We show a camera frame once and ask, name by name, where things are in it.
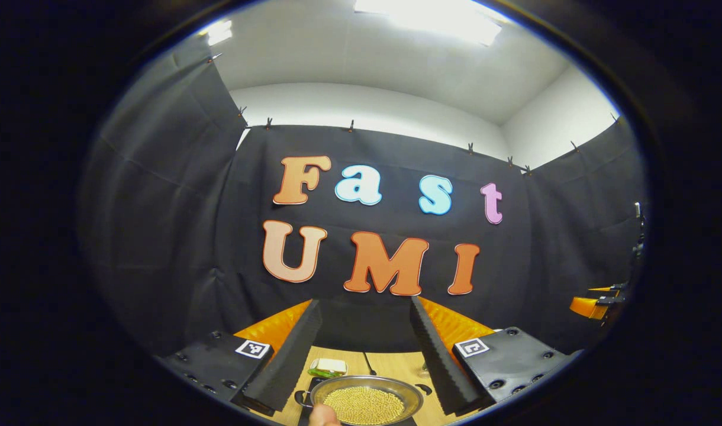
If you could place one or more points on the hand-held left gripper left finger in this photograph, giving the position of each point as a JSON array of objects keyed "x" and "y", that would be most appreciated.
[{"x": 284, "y": 361}]

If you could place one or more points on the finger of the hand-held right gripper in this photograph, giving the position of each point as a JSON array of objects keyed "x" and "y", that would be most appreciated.
[
  {"x": 609, "y": 289},
  {"x": 586, "y": 306}
]

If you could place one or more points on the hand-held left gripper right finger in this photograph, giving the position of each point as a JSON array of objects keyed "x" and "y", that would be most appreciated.
[{"x": 441, "y": 367}]

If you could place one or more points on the black induction cooktop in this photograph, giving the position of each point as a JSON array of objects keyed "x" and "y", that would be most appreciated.
[{"x": 304, "y": 418}]

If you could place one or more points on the steel pot with soybeans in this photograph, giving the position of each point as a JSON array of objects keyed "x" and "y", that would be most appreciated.
[{"x": 367, "y": 405}]

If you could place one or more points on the sandwich with lettuce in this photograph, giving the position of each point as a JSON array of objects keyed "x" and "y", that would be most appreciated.
[{"x": 327, "y": 367}]

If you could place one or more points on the row of black cloth clips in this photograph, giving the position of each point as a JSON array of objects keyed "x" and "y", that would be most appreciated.
[{"x": 351, "y": 125}]

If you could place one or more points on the small ceiling light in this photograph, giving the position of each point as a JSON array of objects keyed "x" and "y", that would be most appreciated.
[{"x": 218, "y": 32}]

